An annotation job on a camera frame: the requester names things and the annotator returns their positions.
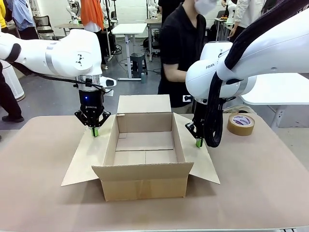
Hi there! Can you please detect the thick black cable bundle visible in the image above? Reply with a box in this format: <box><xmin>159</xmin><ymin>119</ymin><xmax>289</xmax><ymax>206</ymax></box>
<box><xmin>204</xmin><ymin>0</ymin><xmax>309</xmax><ymax>148</ymax></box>

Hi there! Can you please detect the brown cardboard box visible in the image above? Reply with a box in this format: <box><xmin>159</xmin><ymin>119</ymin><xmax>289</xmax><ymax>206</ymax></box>
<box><xmin>60</xmin><ymin>94</ymin><xmax>221</xmax><ymax>203</ymax></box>

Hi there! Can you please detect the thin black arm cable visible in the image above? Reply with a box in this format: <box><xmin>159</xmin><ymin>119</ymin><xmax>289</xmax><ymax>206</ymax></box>
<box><xmin>11</xmin><ymin>61</ymin><xmax>108</xmax><ymax>95</ymax></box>

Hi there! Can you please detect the brown packing tape roll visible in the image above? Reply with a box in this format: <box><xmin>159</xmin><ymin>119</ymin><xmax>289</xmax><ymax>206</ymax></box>
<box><xmin>226</xmin><ymin>113</ymin><xmax>255</xmax><ymax>136</ymax></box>

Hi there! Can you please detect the white face mask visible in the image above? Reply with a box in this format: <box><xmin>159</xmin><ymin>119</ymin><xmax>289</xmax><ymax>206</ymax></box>
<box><xmin>194</xmin><ymin>0</ymin><xmax>217</xmax><ymax>15</ymax></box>

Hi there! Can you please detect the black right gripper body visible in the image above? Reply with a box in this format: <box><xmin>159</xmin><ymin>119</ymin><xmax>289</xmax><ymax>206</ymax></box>
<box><xmin>192</xmin><ymin>102</ymin><xmax>206</xmax><ymax>136</ymax></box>

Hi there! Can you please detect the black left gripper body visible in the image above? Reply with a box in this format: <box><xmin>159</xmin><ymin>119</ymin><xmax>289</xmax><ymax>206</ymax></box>
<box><xmin>78</xmin><ymin>89</ymin><xmax>105</xmax><ymax>121</ymax></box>

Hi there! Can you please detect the black office chair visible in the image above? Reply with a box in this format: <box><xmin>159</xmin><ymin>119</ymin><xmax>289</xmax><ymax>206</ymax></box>
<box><xmin>36</xmin><ymin>15</ymin><xmax>58</xmax><ymax>41</ymax></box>

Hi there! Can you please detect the large white table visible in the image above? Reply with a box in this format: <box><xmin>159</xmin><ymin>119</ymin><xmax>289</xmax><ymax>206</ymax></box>
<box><xmin>240</xmin><ymin>72</ymin><xmax>309</xmax><ymax>130</ymax></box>

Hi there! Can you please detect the background person in black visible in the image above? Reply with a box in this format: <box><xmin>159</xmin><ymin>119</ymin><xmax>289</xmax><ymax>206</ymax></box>
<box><xmin>158</xmin><ymin>0</ymin><xmax>181</xmax><ymax>12</ymax></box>

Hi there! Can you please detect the person's right forearm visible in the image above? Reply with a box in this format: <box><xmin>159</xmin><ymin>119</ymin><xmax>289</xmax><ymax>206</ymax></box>
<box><xmin>163</xmin><ymin>63</ymin><xmax>188</xmax><ymax>83</ymax></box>

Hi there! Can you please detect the person in orange shirt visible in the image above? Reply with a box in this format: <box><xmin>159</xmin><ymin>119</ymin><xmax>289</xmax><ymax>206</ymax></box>
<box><xmin>80</xmin><ymin>0</ymin><xmax>109</xmax><ymax>71</ymax></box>

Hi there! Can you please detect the person in white shirt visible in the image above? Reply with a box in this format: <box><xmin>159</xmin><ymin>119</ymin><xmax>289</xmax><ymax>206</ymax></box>
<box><xmin>228</xmin><ymin>0</ymin><xmax>258</xmax><ymax>44</ymax></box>

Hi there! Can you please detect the white cylindrical air purifier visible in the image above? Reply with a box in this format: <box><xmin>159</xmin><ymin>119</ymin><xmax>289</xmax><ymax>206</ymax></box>
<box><xmin>0</xmin><ymin>60</ymin><xmax>26</xmax><ymax>102</ymax></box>

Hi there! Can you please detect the grey plastic stool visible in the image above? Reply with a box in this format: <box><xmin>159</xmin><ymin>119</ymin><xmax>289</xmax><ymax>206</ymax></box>
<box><xmin>129</xmin><ymin>53</ymin><xmax>148</xmax><ymax>79</ymax></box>

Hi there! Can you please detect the white standing desk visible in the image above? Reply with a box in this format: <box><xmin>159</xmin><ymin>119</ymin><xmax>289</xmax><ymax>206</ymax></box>
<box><xmin>111</xmin><ymin>23</ymin><xmax>148</xmax><ymax>82</ymax></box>

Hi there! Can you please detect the person in black shirt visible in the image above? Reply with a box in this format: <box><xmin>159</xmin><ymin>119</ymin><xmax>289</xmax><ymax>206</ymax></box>
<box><xmin>158</xmin><ymin>0</ymin><xmax>218</xmax><ymax>114</ymax></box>

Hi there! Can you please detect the person in blue shirt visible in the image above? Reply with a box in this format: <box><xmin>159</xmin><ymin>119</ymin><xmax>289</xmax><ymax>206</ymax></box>
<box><xmin>6</xmin><ymin>0</ymin><xmax>41</xmax><ymax>41</ymax></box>

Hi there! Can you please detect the metal leg work table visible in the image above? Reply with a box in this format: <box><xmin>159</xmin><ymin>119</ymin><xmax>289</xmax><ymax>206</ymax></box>
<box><xmin>146</xmin><ymin>18</ymin><xmax>165</xmax><ymax>61</ymax></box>

